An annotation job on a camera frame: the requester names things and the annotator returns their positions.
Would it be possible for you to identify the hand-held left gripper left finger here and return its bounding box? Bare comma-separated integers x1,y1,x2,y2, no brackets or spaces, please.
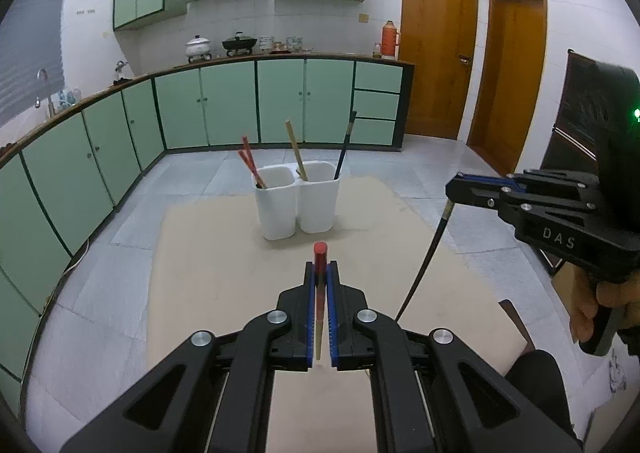
60,260,318,453

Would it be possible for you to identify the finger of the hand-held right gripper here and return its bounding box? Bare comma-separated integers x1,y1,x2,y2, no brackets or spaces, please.
445,176,598,234
457,171,599,200

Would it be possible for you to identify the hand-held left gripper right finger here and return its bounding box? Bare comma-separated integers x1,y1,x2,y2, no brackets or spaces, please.
325,260,584,453

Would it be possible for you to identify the black chopstick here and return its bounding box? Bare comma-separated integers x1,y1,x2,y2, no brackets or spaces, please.
333,111,359,182
394,201,454,323

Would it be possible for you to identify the red and bamboo chopstick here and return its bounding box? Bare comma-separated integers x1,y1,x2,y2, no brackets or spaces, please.
242,135,267,188
238,149,262,188
313,241,329,362
284,120,309,182

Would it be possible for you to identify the white two-compartment utensil holder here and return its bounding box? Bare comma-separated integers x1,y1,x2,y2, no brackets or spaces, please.
254,161,342,242

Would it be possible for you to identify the person's right hand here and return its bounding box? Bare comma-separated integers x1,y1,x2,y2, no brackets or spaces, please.
569,267,640,345

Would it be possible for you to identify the dark furniture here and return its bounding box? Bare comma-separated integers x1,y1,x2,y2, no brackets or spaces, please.
540,49,601,279

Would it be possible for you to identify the beige tablecloth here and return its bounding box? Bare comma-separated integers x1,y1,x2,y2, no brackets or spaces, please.
142,175,531,453

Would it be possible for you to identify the person's black trouser leg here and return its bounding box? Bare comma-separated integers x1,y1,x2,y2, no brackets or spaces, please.
504,349,585,451

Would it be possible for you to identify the orange thermos flask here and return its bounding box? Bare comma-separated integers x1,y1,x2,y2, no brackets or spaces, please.
380,20,402,60

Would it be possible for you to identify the green base cabinet with drawers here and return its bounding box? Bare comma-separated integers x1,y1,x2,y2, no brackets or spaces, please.
152,52,417,152

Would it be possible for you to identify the green base cabinet run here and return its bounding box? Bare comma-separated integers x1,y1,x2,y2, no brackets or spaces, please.
0,75,169,386

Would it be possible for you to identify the black wok with lid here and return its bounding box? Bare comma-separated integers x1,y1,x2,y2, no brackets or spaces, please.
221,31,259,56

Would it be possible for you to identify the white cooking pot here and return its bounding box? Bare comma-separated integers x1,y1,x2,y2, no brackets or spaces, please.
184,35,212,63

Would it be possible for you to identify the chrome sink faucet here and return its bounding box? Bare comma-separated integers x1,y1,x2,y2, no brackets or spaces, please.
35,68,54,116

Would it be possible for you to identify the grey window blind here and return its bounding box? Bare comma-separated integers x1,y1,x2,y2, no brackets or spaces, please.
0,0,67,130

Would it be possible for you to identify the wooden door with handle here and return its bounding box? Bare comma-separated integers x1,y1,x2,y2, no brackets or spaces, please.
402,0,480,142

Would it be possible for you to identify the white floor cable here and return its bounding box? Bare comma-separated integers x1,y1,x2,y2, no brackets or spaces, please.
64,237,92,276

